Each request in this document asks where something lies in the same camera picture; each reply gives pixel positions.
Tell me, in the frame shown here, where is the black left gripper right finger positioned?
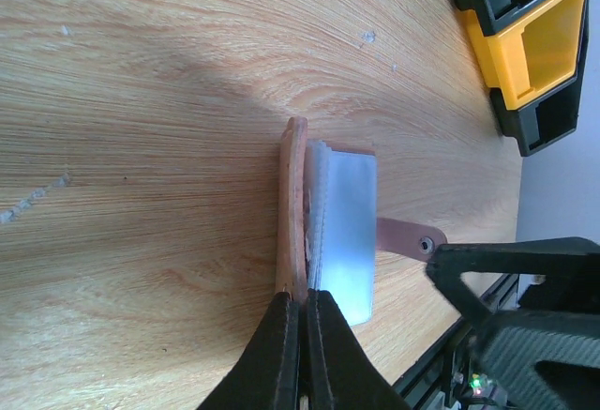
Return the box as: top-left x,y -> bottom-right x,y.
305,289 -> 410,409

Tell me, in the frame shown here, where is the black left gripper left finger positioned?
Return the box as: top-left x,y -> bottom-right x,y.
199,292 -> 300,409

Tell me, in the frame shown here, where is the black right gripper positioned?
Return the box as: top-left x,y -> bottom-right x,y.
426,237 -> 599,409

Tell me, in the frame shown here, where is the black bin right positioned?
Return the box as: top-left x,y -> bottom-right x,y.
489,0 -> 589,158

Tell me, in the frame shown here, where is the yellow bin middle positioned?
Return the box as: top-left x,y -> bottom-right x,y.
456,0 -> 584,111

